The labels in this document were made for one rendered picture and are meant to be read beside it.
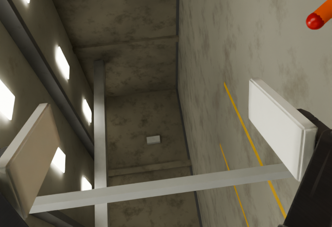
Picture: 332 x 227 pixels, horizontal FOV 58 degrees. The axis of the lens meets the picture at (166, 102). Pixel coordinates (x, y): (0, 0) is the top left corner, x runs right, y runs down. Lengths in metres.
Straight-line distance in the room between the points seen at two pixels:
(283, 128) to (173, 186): 3.23
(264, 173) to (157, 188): 1.19
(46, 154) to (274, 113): 0.13
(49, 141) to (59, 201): 3.37
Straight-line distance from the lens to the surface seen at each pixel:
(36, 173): 0.17
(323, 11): 0.45
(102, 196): 3.44
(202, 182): 3.40
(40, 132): 0.18
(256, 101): 0.19
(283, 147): 0.17
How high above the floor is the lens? 1.58
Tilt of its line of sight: 3 degrees down
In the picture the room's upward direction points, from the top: 97 degrees counter-clockwise
